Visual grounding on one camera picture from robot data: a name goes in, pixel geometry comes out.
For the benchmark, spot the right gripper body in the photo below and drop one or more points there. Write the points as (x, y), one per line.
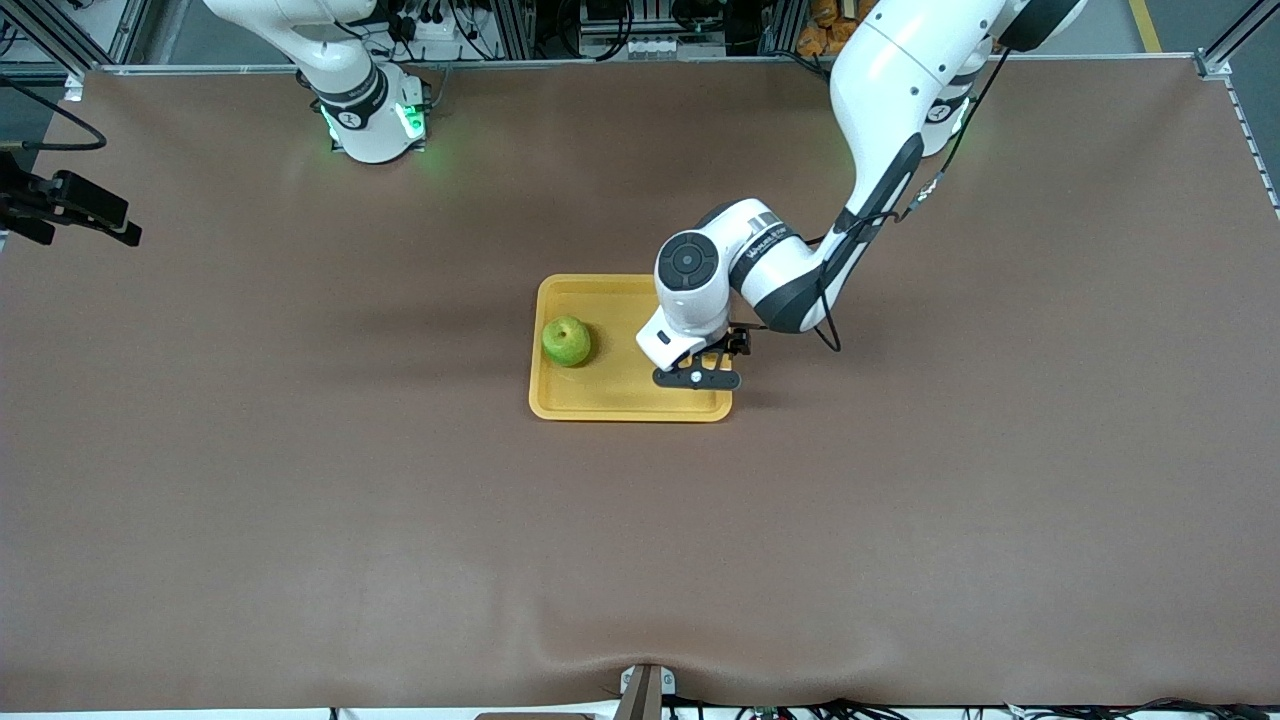
(22, 195)

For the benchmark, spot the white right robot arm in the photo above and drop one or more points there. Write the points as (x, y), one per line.
(365, 110)

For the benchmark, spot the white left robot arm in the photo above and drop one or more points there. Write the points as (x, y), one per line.
(890, 80)

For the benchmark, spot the white terminal block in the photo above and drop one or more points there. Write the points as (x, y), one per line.
(660, 47)

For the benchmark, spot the brown table mat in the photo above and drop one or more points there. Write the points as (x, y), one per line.
(640, 560)

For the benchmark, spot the bag of orange buns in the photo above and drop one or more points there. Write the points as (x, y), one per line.
(820, 30)

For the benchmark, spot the green apple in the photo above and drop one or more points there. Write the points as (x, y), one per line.
(566, 342)

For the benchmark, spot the white power strip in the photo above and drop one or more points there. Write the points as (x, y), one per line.
(430, 25)

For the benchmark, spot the aluminium frame post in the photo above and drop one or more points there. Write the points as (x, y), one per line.
(90, 35)
(1215, 62)

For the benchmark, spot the small silver corner bracket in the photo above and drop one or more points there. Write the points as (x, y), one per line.
(74, 88)

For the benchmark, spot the yellow plastic tray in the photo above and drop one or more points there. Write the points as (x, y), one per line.
(610, 390)

